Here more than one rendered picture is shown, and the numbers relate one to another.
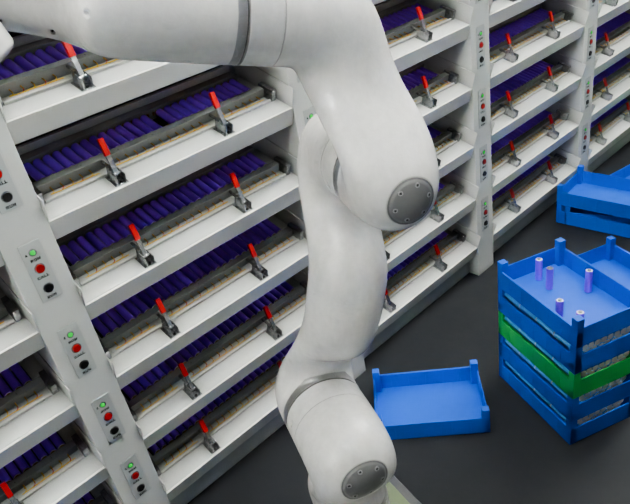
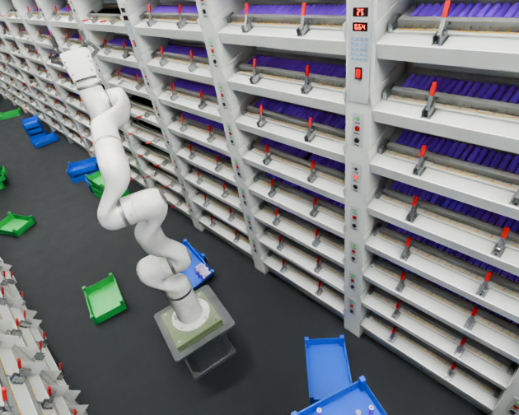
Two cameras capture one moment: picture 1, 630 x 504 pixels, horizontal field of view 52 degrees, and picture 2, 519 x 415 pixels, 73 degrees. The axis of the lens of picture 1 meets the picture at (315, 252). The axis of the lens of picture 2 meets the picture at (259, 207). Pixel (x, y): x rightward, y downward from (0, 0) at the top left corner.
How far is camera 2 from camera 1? 1.58 m
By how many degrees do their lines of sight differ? 72
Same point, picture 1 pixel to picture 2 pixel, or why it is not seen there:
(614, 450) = not seen: outside the picture
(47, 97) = (251, 121)
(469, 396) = not seen: hidden behind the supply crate
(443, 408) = (328, 380)
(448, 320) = (416, 390)
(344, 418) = (147, 260)
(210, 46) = not seen: hidden behind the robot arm
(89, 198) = (255, 160)
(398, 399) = (334, 355)
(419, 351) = (379, 369)
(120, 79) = (268, 131)
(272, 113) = (334, 191)
